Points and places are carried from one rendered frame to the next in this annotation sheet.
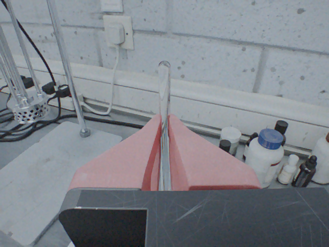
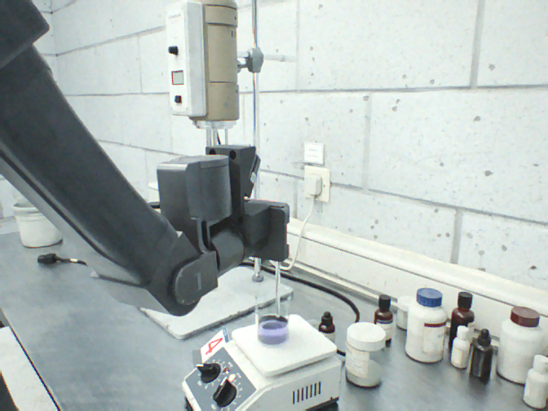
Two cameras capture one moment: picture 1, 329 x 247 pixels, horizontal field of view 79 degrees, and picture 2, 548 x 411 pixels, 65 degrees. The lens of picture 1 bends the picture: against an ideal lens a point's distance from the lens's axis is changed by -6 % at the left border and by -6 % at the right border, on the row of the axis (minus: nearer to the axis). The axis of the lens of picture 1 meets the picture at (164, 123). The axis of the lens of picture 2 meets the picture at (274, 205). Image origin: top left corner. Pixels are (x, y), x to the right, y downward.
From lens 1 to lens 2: 50 cm
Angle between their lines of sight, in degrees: 32
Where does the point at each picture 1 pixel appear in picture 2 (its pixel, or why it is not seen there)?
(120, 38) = (315, 189)
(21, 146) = not seen: hidden behind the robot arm
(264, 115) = (455, 289)
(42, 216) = (197, 322)
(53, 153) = (221, 287)
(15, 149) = not seen: hidden behind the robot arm
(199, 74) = (392, 236)
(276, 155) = (430, 313)
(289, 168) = (457, 342)
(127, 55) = (322, 208)
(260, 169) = (415, 329)
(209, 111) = (396, 279)
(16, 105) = not seen: hidden behind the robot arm
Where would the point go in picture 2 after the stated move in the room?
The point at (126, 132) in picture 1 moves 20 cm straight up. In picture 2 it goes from (301, 288) to (302, 205)
